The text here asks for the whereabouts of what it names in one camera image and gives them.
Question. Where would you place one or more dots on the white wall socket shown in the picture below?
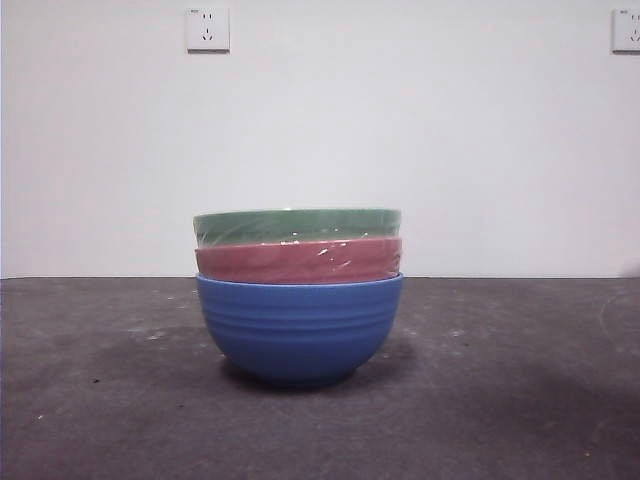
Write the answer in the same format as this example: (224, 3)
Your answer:
(627, 31)
(208, 30)

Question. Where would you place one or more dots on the green ribbed bowl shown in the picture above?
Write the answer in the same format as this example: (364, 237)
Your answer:
(300, 225)

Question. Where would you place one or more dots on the red ribbed bowl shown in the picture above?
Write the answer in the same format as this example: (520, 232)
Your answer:
(260, 262)

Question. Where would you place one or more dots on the blue ribbed bowl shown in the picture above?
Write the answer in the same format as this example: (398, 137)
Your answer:
(300, 340)

